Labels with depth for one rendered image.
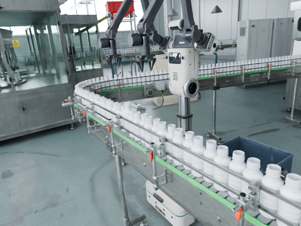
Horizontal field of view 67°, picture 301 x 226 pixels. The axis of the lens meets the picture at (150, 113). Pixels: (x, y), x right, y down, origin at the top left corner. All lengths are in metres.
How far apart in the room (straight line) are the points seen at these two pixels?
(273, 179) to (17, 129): 4.12
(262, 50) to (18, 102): 6.24
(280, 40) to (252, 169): 7.13
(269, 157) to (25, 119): 3.84
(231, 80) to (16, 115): 3.49
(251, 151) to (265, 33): 6.15
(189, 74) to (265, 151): 0.78
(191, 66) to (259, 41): 5.62
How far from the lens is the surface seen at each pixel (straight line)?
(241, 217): 0.77
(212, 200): 0.92
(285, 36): 7.93
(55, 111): 4.47
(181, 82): 1.79
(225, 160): 0.84
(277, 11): 14.30
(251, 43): 7.15
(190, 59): 1.77
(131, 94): 2.91
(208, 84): 3.29
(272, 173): 0.76
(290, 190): 0.74
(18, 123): 4.42
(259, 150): 1.44
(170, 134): 1.03
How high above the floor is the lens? 1.54
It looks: 18 degrees down
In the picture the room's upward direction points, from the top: 4 degrees counter-clockwise
